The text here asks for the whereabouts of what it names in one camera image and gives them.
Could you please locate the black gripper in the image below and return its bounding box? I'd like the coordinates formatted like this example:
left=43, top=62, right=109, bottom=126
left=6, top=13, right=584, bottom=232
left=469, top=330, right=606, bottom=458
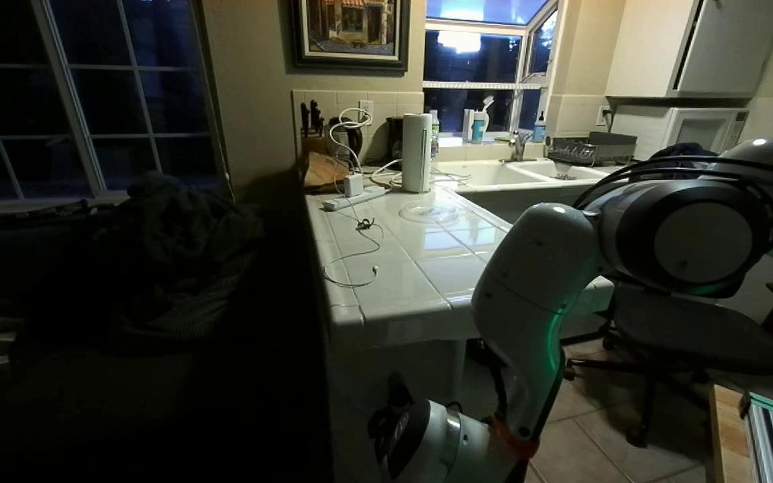
left=368, top=376, right=419, bottom=479

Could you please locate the white double kitchen sink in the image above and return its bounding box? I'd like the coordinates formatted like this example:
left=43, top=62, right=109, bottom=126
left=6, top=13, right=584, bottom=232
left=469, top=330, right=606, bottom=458
left=435, top=158, right=626, bottom=196

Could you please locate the blue bottle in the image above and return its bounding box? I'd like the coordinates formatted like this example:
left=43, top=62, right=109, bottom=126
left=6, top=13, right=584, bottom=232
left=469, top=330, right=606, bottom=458
left=469, top=93, right=496, bottom=144

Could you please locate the kitchen bay window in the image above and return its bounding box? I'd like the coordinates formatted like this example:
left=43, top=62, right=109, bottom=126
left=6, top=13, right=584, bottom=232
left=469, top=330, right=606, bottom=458
left=422, top=0, right=563, bottom=141

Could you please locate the white power strip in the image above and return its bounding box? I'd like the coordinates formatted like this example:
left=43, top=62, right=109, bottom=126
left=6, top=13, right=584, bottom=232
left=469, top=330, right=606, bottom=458
left=317, top=188, right=384, bottom=213

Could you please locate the brown wooden cutting board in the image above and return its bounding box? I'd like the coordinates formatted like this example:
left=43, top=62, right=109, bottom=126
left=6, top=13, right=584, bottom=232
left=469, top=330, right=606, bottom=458
left=302, top=146, right=353, bottom=196

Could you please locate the white paper towel roll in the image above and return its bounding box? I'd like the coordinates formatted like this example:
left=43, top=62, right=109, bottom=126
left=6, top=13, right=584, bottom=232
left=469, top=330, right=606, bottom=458
left=399, top=110, right=437, bottom=196

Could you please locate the dark clothes pile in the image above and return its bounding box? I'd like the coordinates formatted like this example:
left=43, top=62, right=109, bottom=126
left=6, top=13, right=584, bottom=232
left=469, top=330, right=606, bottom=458
left=26, top=172, right=267, bottom=352

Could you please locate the dark sofa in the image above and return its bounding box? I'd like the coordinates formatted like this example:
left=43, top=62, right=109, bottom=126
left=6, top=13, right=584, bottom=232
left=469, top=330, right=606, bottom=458
left=0, top=204, right=317, bottom=483

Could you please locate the wooden knife block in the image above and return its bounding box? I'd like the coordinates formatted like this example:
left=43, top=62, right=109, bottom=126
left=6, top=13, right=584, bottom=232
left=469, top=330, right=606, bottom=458
left=297, top=97, right=341, bottom=158

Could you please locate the metal sink faucet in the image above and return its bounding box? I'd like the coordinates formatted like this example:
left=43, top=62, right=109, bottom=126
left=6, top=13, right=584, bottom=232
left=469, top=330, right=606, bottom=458
left=496, top=128, right=530, bottom=164

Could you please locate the black office chair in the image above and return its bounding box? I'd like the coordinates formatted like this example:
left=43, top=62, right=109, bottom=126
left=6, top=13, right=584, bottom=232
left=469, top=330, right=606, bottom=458
left=563, top=141, right=773, bottom=450

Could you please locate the wooden plank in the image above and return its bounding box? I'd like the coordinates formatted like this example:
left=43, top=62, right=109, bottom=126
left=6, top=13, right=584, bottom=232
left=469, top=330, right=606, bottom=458
left=706, top=382, right=756, bottom=483

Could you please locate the dark dish rack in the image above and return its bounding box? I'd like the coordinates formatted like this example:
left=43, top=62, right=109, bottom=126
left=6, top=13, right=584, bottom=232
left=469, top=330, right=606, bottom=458
left=544, top=132, right=639, bottom=169

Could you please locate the framed picture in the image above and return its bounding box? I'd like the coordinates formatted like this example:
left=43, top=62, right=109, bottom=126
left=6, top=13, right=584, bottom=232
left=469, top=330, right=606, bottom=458
left=286, top=0, right=412, bottom=74

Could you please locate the large grid window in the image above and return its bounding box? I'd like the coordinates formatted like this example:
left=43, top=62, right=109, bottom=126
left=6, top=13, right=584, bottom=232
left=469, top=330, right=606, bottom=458
left=0, top=0, right=227, bottom=216

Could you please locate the thin white cable black plug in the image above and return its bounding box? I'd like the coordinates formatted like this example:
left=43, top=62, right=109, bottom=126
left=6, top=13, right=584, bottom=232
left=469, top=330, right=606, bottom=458
left=320, top=211, right=388, bottom=290

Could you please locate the white coiled cable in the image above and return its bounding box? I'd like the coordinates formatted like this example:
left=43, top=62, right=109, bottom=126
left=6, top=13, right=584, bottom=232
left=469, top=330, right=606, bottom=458
left=324, top=103, right=375, bottom=172

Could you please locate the white wall cabinet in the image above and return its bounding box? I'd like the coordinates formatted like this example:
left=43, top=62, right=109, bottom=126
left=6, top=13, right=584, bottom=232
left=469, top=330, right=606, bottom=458
left=603, top=0, right=773, bottom=102

